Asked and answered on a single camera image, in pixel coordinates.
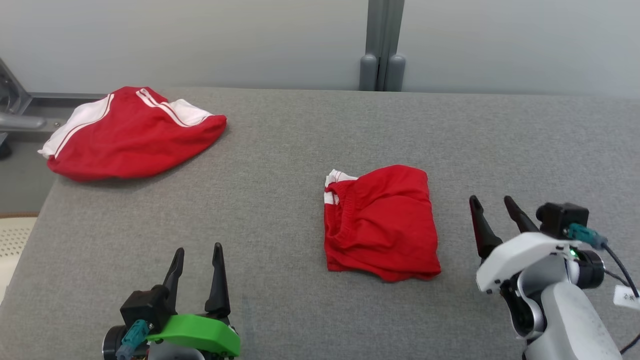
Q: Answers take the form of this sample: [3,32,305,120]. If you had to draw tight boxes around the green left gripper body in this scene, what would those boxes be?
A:
[145,313,241,358]

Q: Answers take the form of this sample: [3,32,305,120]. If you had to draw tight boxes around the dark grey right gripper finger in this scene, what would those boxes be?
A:
[469,195,503,261]
[503,195,540,234]

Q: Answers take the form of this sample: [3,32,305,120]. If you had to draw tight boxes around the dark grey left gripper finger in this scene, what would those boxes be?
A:
[205,242,232,318]
[162,247,185,312]

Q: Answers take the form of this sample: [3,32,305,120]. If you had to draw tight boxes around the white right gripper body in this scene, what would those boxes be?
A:
[476,232,583,294]

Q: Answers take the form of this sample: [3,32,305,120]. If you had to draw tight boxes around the red shorts with white stripes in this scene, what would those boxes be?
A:
[323,164,442,282]

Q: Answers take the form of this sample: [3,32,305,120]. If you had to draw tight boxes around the red basketball jersey number 23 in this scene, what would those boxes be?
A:
[38,86,227,181]

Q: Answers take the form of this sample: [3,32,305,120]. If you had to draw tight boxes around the white paper label tag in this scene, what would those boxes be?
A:
[613,285,640,312]

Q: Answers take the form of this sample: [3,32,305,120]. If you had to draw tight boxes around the cream perforated laundry basket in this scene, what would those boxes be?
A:
[0,216,38,303]

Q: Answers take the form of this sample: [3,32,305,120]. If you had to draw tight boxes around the black cable with teal connector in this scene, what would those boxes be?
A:
[116,320,151,360]
[567,223,640,301]

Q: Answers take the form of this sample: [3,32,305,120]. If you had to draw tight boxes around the thin black cable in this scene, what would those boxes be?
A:
[620,332,640,356]

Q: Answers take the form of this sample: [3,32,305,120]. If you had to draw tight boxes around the grey double metal partition post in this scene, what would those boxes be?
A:
[359,0,406,92]

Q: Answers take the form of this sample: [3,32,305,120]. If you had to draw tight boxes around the grey metal frame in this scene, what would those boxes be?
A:
[0,57,108,146]

